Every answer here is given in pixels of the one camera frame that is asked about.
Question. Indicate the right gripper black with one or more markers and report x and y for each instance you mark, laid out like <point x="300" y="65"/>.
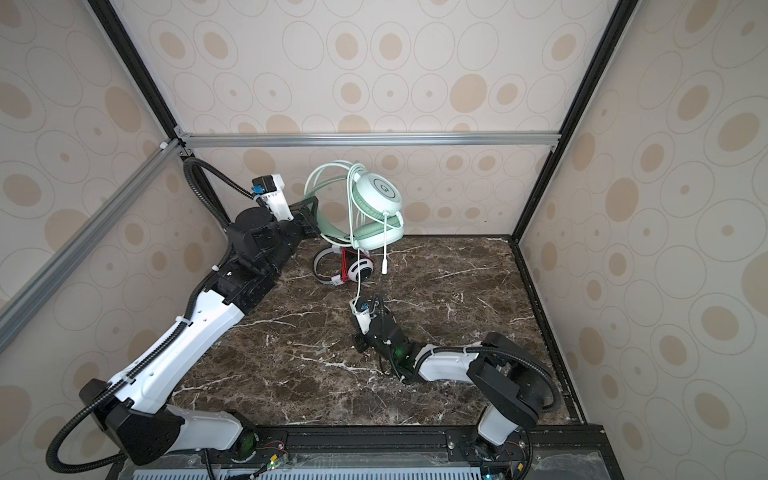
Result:
<point x="358" y="342"/>

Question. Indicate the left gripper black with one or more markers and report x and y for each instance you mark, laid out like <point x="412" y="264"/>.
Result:
<point x="308" y="220"/>

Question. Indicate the white black headphones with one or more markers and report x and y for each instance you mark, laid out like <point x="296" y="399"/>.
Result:
<point x="356" y="265"/>

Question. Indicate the green headphones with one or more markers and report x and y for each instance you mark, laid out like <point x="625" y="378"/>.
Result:
<point x="374" y="205"/>

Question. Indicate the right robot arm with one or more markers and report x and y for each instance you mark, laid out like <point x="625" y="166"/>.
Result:
<point x="518" y="387"/>

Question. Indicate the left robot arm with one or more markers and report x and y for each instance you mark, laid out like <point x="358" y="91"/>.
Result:
<point x="132" y="408"/>

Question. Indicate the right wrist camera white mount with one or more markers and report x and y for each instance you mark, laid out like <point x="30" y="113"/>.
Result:
<point x="364" y="311"/>

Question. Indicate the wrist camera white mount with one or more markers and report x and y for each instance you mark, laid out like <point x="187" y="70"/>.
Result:
<point x="268" y="189"/>
<point x="364" y="311"/>

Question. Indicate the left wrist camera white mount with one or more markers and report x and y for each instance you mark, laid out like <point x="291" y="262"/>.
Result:
<point x="268" y="189"/>

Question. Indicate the horizontal aluminium frame bar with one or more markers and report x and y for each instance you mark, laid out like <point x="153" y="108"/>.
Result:
<point x="373" y="139"/>

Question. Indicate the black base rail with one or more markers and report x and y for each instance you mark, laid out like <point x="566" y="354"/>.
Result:
<point x="396" y="452"/>

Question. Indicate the left diagonal aluminium frame bar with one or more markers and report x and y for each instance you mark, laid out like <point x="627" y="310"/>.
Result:
<point x="36" y="293"/>

